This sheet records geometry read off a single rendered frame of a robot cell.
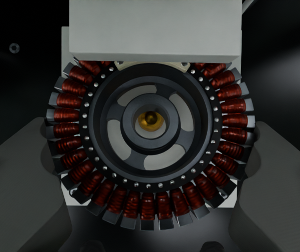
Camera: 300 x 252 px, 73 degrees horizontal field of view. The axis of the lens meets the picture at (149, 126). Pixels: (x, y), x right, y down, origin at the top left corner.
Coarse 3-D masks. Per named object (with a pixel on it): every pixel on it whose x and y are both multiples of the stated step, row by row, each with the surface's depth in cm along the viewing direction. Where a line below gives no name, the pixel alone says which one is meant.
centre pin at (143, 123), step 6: (144, 114) 14; (150, 114) 14; (156, 114) 14; (138, 120) 15; (144, 120) 14; (150, 120) 14; (156, 120) 14; (162, 120) 15; (144, 126) 15; (150, 126) 14; (156, 126) 15
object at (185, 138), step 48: (96, 96) 11; (144, 96) 12; (192, 96) 12; (240, 96) 11; (48, 144) 11; (96, 144) 11; (144, 144) 11; (192, 144) 12; (240, 144) 11; (96, 192) 10; (144, 192) 10; (192, 192) 10
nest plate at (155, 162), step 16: (64, 32) 17; (64, 48) 17; (64, 64) 17; (240, 64) 17; (240, 80) 17; (128, 96) 17; (176, 96) 17; (112, 128) 17; (160, 128) 17; (192, 128) 17; (112, 144) 17; (176, 144) 17; (144, 160) 17; (160, 160) 17; (176, 160) 17; (64, 192) 17
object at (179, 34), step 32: (96, 0) 7; (128, 0) 7; (160, 0) 7; (192, 0) 7; (224, 0) 7; (96, 32) 7; (128, 32) 7; (160, 32) 7; (192, 32) 7; (224, 32) 7
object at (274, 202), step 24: (264, 144) 9; (288, 144) 9; (264, 168) 8; (288, 168) 8; (240, 192) 7; (264, 192) 7; (288, 192) 7; (240, 216) 6; (264, 216) 6; (288, 216) 6; (240, 240) 7; (264, 240) 6; (288, 240) 5
